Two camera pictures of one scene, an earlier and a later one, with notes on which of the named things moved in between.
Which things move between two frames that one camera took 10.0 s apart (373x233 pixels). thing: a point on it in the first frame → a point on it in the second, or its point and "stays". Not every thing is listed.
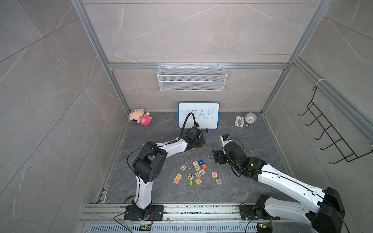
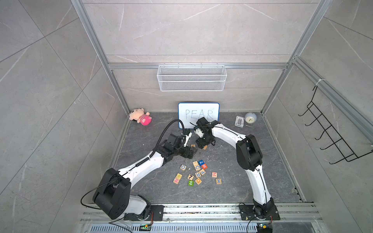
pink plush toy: [138, 114] stays
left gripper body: [199, 143] → [185, 152]
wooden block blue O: [183, 167] stays
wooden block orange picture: [198, 180] stays
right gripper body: [222, 158] → [204, 141]
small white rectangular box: [239, 121] stays
